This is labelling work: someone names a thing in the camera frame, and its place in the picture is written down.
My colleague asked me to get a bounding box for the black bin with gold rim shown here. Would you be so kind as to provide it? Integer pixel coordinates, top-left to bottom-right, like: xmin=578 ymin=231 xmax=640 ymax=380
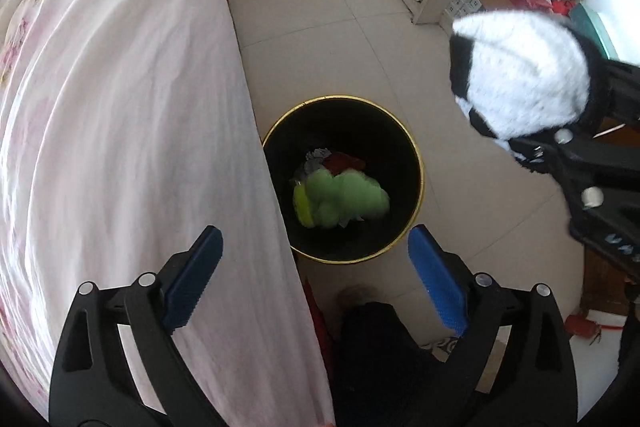
xmin=261 ymin=95 xmax=425 ymax=265

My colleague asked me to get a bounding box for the stack of small white boxes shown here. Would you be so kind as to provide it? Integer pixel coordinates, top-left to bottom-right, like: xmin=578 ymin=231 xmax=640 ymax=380
xmin=442 ymin=0 xmax=483 ymax=20

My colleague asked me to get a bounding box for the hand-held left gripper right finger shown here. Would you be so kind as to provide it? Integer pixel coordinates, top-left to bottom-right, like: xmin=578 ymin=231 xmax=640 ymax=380
xmin=407 ymin=225 xmax=578 ymax=427

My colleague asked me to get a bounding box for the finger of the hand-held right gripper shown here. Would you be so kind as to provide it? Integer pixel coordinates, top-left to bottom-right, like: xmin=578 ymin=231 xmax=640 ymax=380
xmin=510 ymin=129 xmax=640 ymax=228
xmin=587 ymin=59 xmax=640 ymax=128

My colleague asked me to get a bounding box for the crumpled grey paper ball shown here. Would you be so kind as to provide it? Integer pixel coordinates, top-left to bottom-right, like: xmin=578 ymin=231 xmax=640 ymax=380
xmin=302 ymin=148 xmax=332 ymax=175

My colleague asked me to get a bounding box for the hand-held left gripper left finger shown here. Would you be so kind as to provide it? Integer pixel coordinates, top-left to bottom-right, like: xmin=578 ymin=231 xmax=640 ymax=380
xmin=49 ymin=225 xmax=226 ymax=427

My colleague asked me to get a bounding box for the green plush toy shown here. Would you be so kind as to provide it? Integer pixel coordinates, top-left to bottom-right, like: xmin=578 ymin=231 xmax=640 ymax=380
xmin=292 ymin=169 xmax=391 ymax=229

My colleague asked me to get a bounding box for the teal box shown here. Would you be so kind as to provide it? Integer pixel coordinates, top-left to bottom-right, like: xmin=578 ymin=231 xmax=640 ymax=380
xmin=570 ymin=2 xmax=621 ymax=60

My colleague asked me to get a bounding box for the red cloth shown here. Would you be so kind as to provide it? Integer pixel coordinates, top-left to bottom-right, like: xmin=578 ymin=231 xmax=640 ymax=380
xmin=322 ymin=152 xmax=367 ymax=175

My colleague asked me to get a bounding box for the swirl print mat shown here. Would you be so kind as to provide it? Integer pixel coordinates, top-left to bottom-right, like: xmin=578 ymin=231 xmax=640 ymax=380
xmin=420 ymin=337 xmax=461 ymax=363

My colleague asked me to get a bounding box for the panda plush toy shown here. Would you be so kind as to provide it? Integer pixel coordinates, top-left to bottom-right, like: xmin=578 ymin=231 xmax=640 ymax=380
xmin=447 ymin=9 xmax=608 ymax=170

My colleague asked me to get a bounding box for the brown wooden furniture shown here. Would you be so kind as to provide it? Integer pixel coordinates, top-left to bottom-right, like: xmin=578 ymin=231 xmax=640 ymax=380
xmin=580 ymin=117 xmax=637 ymax=319

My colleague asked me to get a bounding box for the person's leg in dark trousers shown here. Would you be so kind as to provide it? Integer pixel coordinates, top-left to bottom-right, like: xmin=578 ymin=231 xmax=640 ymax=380
xmin=332 ymin=302 xmax=476 ymax=427

